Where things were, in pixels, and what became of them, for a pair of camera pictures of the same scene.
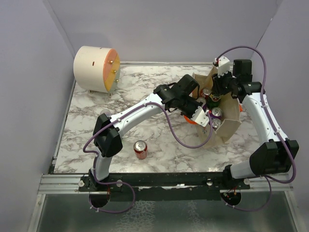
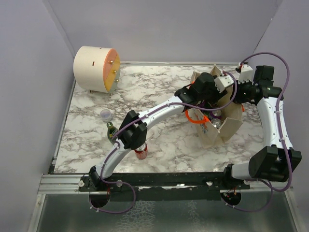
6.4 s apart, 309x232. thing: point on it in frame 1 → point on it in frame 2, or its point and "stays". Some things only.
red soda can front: (140, 147) stays
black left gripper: (196, 105) → (216, 95)
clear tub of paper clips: (106, 112) stays
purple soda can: (216, 113) stays
